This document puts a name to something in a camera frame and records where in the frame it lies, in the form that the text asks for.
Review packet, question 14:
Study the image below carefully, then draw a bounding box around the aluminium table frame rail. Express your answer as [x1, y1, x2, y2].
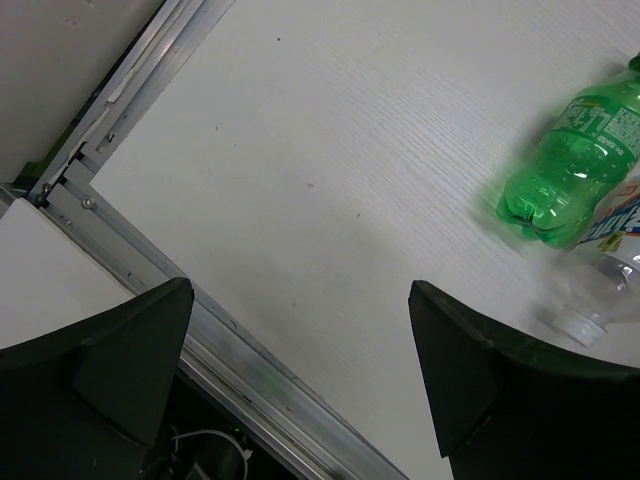
[29, 1, 401, 479]

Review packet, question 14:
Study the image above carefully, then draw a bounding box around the white zip tie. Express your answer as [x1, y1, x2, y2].
[171, 429, 253, 479]

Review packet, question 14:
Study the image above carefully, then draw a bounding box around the clear labelled plastic bottle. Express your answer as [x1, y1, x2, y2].
[534, 167, 639, 348]

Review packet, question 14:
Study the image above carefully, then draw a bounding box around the green plastic bottle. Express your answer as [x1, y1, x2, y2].
[496, 56, 639, 248]

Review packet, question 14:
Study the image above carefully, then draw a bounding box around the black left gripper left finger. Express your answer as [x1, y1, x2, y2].
[1, 277, 194, 479]

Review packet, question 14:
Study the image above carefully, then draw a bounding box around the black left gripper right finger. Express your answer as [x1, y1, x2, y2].
[408, 280, 639, 479]

